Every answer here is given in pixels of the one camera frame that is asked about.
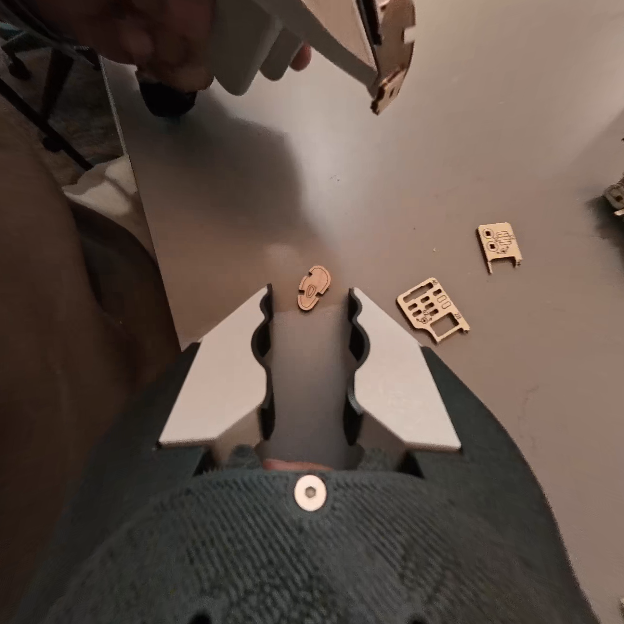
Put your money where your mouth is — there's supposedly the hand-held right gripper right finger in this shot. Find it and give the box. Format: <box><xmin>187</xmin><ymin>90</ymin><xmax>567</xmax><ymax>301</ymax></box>
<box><xmin>344</xmin><ymin>288</ymin><xmax>462</xmax><ymax>460</ymax></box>

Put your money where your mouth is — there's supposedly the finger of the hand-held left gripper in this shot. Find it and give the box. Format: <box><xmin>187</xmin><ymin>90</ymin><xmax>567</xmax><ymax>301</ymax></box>
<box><xmin>273</xmin><ymin>0</ymin><xmax>380</xmax><ymax>98</ymax></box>

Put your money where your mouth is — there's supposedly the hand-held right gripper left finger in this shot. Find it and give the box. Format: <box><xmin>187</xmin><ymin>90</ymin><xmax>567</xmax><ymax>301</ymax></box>
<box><xmin>157</xmin><ymin>285</ymin><xmax>275</xmax><ymax>463</ymax></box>

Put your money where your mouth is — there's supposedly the notched wooden piece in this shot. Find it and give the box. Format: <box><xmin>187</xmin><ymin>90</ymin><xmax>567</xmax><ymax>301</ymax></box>
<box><xmin>363</xmin><ymin>0</ymin><xmax>417</xmax><ymax>116</ymax></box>

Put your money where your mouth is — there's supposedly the small oval wooden piece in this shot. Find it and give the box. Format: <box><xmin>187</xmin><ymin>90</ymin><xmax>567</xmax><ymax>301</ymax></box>
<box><xmin>296</xmin><ymin>266</ymin><xmax>332</xmax><ymax>312</ymax></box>

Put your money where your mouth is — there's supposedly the grey desk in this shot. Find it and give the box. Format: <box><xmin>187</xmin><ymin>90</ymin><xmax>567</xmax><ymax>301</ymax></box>
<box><xmin>100</xmin><ymin>0</ymin><xmax>624</xmax><ymax>624</ymax></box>

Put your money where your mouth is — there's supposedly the person's left hand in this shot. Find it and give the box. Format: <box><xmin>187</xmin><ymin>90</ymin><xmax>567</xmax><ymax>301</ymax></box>
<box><xmin>54</xmin><ymin>0</ymin><xmax>313</xmax><ymax>93</ymax></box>

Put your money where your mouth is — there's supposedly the slotted wooden grid piece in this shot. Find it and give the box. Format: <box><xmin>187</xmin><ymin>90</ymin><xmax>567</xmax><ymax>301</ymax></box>
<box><xmin>396</xmin><ymin>277</ymin><xmax>471</xmax><ymax>344</ymax></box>

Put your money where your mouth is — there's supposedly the two-hole wooden piece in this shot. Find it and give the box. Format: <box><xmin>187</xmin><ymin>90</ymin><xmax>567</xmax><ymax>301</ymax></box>
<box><xmin>476</xmin><ymin>222</ymin><xmax>522</xmax><ymax>275</ymax></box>

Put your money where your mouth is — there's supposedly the person's brown clothing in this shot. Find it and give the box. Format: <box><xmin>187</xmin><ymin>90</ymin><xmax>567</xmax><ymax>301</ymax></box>
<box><xmin>0</xmin><ymin>95</ymin><xmax>183</xmax><ymax>624</ymax></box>

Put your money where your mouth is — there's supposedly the black chair base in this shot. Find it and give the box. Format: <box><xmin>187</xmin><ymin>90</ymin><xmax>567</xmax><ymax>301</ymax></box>
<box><xmin>0</xmin><ymin>0</ymin><xmax>123</xmax><ymax>171</ymax></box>

